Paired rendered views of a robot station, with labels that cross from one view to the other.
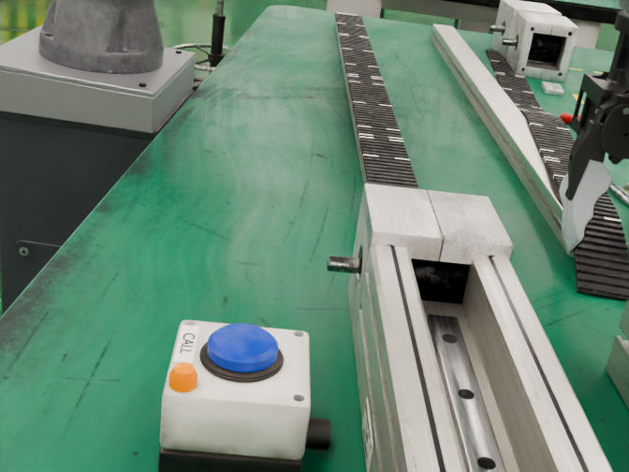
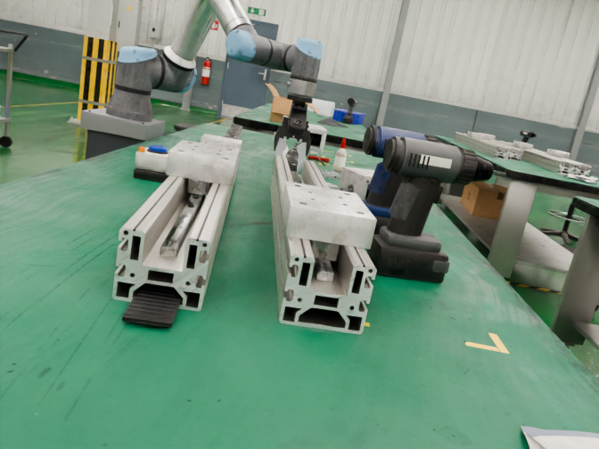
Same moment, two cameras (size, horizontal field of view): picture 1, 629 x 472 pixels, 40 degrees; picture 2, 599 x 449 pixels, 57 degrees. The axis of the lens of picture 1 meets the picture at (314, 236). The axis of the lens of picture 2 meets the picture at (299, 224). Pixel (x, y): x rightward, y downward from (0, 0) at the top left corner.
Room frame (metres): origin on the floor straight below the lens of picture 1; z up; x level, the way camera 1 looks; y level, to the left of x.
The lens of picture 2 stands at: (-0.83, -0.27, 1.05)
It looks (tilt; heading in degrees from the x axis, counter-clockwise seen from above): 14 degrees down; 358
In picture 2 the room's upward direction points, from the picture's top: 11 degrees clockwise
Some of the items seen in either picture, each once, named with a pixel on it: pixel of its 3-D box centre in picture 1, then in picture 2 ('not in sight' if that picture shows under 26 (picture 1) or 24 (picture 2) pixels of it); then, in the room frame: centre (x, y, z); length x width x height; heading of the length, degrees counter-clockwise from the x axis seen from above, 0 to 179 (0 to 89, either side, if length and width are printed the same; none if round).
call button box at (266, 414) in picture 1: (252, 401); (160, 165); (0.42, 0.02, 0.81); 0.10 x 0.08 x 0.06; 94
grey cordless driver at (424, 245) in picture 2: not in sight; (435, 212); (0.04, -0.51, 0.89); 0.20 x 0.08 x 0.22; 96
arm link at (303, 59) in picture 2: not in sight; (306, 60); (0.75, -0.26, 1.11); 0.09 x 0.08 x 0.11; 48
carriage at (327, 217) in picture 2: not in sight; (322, 221); (-0.09, -0.33, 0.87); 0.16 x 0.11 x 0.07; 4
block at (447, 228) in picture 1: (407, 267); (215, 156); (0.59, -0.07, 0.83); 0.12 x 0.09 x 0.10; 94
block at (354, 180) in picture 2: not in sight; (360, 191); (0.46, -0.44, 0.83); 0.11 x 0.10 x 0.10; 117
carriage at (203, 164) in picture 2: not in sight; (204, 168); (0.15, -0.12, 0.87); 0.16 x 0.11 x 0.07; 4
